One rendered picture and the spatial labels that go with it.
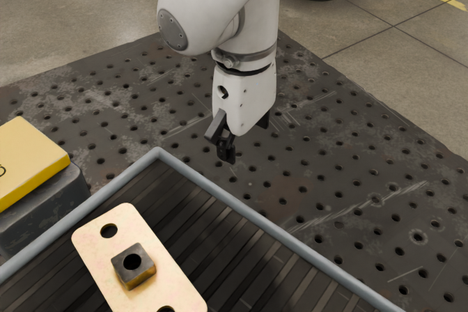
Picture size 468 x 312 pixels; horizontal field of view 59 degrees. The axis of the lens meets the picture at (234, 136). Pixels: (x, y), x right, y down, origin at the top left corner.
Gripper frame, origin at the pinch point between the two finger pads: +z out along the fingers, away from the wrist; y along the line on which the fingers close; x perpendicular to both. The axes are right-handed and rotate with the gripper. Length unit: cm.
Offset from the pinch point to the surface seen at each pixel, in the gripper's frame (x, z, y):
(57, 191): -6.1, -24.5, -30.8
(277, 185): -2.3, 19.7, 8.6
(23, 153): -3.4, -26.6, -30.7
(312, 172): -6.3, 19.9, 15.7
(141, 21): 158, 89, 116
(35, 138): -2.8, -26.6, -29.3
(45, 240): -10.4, -27.0, -34.0
